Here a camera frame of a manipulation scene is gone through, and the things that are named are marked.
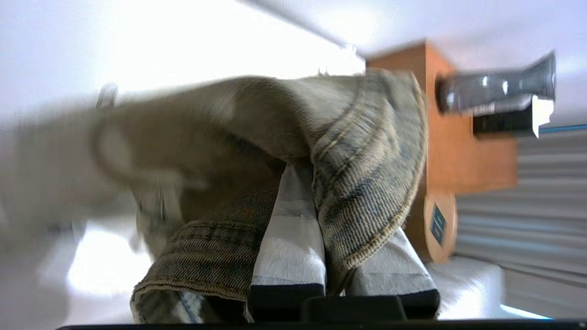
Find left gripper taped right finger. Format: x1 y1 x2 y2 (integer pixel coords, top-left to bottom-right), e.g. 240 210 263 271
344 227 441 320

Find round wooden disc blue label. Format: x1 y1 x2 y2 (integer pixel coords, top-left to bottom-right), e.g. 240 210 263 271
423 192 458 264

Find black white box device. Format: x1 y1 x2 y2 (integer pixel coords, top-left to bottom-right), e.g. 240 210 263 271
472 94 554 139

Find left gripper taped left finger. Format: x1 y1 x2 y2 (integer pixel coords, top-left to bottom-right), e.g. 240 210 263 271
248 163 327 321

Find faded denim jeans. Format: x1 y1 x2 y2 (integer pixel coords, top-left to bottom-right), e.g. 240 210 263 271
0 69 429 324

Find brown wooden desk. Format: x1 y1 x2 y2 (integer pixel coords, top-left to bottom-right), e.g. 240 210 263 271
366 40 519 264

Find dark glass vase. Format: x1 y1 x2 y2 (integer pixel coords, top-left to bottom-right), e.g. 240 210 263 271
435 51 558 116

